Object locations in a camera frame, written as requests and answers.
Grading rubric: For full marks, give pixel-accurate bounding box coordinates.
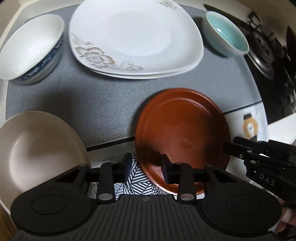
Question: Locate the beige bowl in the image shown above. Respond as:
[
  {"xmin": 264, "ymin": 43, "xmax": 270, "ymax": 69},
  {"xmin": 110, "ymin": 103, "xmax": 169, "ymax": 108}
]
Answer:
[{"xmin": 0, "ymin": 110, "xmax": 93, "ymax": 210}]

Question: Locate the brown round plate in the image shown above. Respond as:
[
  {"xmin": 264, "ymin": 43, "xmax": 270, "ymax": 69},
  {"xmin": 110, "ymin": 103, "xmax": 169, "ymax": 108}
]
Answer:
[{"xmin": 135, "ymin": 88, "xmax": 231, "ymax": 194}]

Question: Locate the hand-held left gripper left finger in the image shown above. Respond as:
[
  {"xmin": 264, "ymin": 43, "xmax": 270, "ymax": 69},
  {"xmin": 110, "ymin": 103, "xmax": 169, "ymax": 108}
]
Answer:
[{"xmin": 53, "ymin": 153, "xmax": 133, "ymax": 205}]

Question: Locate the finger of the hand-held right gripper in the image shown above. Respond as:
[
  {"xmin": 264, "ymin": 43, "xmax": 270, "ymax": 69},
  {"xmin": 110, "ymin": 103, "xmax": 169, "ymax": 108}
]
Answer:
[
  {"xmin": 223, "ymin": 141, "xmax": 255, "ymax": 161},
  {"xmin": 232, "ymin": 136, "xmax": 269, "ymax": 151}
]

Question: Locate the black glass gas stove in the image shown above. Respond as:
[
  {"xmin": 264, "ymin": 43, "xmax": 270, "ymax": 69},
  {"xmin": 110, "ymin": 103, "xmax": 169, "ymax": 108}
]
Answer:
[{"xmin": 203, "ymin": 3, "xmax": 296, "ymax": 126}]

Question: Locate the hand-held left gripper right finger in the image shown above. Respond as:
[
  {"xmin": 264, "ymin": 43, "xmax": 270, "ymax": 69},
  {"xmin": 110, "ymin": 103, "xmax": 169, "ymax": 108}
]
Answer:
[{"xmin": 161, "ymin": 154, "xmax": 234, "ymax": 203}]

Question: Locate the white floral plate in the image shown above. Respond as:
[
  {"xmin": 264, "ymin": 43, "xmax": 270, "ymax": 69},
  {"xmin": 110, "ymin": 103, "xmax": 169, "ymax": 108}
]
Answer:
[
  {"xmin": 87, "ymin": 53, "xmax": 205, "ymax": 80},
  {"xmin": 68, "ymin": 0, "xmax": 205, "ymax": 77}
]

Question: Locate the person's right hand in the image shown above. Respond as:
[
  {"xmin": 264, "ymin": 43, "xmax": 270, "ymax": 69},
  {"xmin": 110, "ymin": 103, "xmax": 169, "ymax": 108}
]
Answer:
[{"xmin": 276, "ymin": 203, "xmax": 296, "ymax": 233}]

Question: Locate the grey printed table mat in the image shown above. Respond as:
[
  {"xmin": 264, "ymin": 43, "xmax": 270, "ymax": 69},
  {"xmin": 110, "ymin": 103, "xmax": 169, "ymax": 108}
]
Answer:
[{"xmin": 5, "ymin": 3, "xmax": 270, "ymax": 202}]

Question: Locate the white bowl with blue pattern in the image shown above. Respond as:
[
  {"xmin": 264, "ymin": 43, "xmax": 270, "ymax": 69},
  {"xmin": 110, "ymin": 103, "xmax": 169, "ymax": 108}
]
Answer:
[{"xmin": 0, "ymin": 14, "xmax": 65, "ymax": 84}]

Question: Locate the teal glazed bowl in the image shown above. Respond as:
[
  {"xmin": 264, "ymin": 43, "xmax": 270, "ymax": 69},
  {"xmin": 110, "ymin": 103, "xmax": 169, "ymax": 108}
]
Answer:
[{"xmin": 203, "ymin": 11, "xmax": 250, "ymax": 57}]

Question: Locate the black stove burner grate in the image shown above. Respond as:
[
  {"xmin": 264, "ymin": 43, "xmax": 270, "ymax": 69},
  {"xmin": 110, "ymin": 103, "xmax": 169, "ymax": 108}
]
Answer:
[{"xmin": 244, "ymin": 11, "xmax": 296, "ymax": 80}]

